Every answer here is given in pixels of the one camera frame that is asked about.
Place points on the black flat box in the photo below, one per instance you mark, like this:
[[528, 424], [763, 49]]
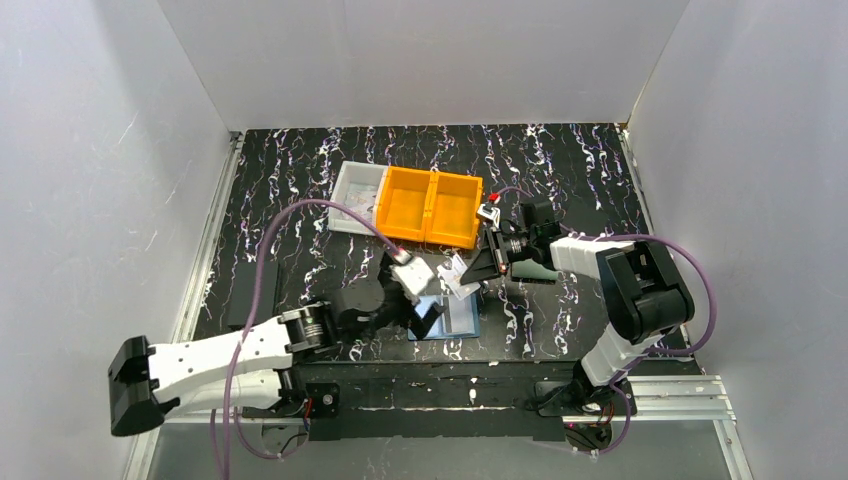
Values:
[[242, 293]]

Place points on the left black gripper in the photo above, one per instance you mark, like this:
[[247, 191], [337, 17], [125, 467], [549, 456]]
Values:
[[395, 307]]

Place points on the white plastic bin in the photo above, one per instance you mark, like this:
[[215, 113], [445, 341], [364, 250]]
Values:
[[357, 187]]

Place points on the right orange bin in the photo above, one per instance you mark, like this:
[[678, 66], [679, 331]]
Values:
[[451, 212]]

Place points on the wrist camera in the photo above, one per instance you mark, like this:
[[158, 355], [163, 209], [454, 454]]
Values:
[[489, 211], [412, 273]]

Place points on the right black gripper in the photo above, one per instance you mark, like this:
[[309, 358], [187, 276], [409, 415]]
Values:
[[494, 250]]

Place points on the blue card holder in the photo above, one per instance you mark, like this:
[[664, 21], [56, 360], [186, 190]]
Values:
[[459, 320]]

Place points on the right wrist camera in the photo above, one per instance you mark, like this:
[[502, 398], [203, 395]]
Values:
[[489, 211]]

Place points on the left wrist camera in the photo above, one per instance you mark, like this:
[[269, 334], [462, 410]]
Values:
[[412, 273]]

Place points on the orange bin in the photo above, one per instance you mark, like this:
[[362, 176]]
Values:
[[402, 208], [451, 212]]

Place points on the left orange bin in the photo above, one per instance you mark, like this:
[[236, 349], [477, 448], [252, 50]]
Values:
[[402, 208]]

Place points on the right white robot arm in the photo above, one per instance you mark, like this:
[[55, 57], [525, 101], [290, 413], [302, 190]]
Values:
[[645, 296]]

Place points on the green card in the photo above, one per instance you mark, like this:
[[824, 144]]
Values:
[[529, 271]]

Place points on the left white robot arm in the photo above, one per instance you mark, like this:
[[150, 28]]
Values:
[[151, 383]]

